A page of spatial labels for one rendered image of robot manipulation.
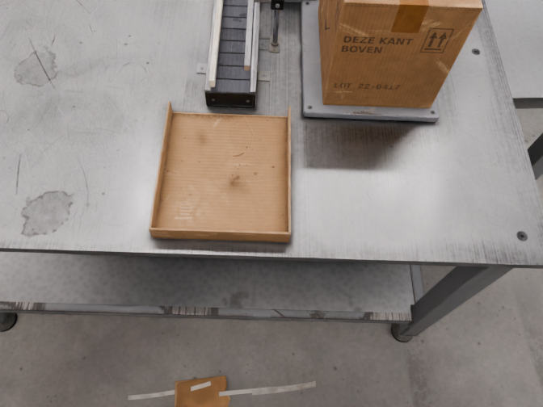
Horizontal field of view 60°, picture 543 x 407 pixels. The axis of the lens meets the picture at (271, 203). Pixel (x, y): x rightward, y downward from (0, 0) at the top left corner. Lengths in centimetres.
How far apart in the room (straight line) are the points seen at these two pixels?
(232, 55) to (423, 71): 41
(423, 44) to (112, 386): 137
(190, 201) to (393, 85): 48
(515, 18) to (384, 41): 58
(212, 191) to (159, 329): 87
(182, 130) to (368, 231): 44
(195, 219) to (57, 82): 48
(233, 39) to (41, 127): 46
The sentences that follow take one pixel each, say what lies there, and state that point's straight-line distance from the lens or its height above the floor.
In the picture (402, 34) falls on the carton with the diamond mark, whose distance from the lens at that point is 94.
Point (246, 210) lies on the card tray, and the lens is 93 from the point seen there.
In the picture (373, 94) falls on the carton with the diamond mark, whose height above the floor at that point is 89.
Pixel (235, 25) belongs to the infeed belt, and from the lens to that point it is 118.
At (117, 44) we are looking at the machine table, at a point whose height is 83.
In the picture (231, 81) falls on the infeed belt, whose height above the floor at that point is 88.
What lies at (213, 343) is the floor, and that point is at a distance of 170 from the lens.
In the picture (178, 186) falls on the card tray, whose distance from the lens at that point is 96.
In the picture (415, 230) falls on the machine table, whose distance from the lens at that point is 97.
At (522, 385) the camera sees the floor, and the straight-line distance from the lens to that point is 191.
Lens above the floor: 166
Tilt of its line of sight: 62 degrees down
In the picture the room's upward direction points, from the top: 5 degrees clockwise
